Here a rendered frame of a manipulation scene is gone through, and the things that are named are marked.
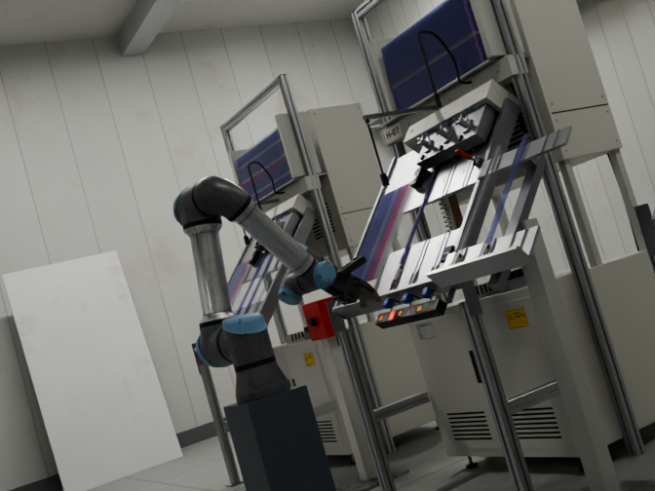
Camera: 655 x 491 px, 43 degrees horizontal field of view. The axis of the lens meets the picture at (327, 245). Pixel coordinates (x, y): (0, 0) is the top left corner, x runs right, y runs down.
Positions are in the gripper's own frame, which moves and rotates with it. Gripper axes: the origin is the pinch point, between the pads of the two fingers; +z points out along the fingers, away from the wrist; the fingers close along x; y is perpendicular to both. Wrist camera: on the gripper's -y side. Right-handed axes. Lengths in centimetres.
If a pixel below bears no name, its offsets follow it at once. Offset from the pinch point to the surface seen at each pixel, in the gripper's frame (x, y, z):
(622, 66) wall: -132, -307, 181
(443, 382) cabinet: -26, 4, 52
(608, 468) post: 57, 34, 57
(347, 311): -29.6, -2.4, 5.1
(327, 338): -72, -5, 21
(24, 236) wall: -430, -84, -88
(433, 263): 19.4, -11.4, 4.2
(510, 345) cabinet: 15.2, -3.5, 44.9
